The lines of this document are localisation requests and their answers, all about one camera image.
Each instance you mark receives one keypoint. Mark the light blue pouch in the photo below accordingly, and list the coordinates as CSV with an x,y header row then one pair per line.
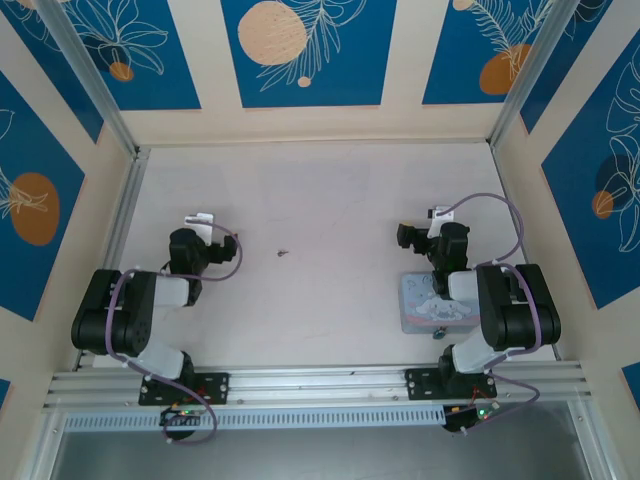
x,y
425,305

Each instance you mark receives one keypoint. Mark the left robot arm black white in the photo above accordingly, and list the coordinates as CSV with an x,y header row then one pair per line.
x,y
125,320

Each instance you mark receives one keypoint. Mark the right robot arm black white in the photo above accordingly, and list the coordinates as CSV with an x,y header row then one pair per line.
x,y
520,310

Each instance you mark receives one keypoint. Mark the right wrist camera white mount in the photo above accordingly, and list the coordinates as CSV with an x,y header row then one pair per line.
x,y
442,214

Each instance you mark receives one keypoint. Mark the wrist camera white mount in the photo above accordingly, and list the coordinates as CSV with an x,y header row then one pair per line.
x,y
442,214
200,220

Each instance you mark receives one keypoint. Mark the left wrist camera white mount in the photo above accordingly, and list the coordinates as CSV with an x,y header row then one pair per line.
x,y
200,220

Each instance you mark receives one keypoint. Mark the aluminium side rail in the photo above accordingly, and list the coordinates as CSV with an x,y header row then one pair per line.
x,y
520,225
125,210

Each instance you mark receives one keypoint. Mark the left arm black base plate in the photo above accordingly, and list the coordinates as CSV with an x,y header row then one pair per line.
x,y
215,387

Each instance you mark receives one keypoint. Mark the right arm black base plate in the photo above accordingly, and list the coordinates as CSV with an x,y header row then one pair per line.
x,y
422,384

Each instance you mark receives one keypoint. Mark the aluminium cross rail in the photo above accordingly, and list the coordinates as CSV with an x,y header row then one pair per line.
x,y
320,382

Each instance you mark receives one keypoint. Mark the clear plastic rail strip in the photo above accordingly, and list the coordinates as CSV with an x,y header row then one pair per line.
x,y
525,75

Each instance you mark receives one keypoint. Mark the aluminium corner post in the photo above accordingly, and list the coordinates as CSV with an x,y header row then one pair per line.
x,y
90,75

